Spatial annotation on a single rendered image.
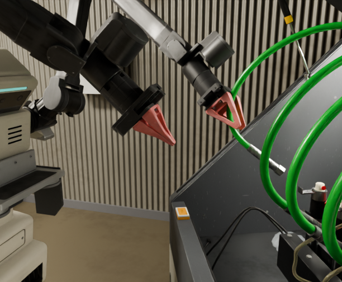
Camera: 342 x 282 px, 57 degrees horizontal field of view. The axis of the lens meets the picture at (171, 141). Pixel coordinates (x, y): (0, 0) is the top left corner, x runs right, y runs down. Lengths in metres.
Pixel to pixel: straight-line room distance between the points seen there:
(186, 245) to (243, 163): 0.33
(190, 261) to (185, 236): 0.09
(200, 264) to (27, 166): 0.57
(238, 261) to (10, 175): 0.65
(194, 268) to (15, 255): 0.58
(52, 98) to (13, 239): 0.42
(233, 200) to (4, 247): 0.66
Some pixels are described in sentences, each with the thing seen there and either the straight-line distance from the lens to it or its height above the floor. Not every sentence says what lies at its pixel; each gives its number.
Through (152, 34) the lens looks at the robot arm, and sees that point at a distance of 0.85.
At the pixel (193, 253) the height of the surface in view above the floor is 0.95.
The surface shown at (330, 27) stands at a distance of 0.73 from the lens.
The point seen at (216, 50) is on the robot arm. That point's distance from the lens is 0.76.
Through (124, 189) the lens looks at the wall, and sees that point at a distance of 2.91.
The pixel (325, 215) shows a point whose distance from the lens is 0.41.
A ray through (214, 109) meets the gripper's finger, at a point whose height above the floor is 1.24.
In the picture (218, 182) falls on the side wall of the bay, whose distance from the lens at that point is 0.95.
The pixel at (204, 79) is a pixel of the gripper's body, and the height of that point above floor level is 1.31.
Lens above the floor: 1.34
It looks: 14 degrees down
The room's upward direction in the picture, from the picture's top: straight up
